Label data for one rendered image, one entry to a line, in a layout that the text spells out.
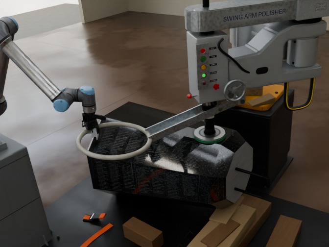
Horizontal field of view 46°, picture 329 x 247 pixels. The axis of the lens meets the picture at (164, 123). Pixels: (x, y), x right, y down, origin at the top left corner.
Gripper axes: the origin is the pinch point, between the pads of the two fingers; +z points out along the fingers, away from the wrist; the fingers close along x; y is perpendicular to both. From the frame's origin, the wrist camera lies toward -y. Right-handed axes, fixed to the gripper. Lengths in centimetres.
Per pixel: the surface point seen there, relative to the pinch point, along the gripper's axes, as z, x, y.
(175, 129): -11, 48, -31
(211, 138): -2, 62, -51
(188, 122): -15, 52, -39
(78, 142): -8.7, 14.1, 21.2
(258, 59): -54, 78, -75
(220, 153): 5, 71, -49
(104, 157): -7.4, 38.3, 18.6
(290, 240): 68, 115, -75
